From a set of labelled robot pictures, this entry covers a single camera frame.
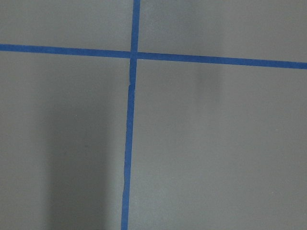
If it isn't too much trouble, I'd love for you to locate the vertical blue tape strip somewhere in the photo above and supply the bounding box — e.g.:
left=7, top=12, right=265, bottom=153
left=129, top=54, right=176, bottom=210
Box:
left=120, top=0, right=141, bottom=230

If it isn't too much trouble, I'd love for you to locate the horizontal blue tape strip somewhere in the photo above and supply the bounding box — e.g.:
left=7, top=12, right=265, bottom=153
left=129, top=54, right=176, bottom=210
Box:
left=0, top=44, right=307, bottom=69

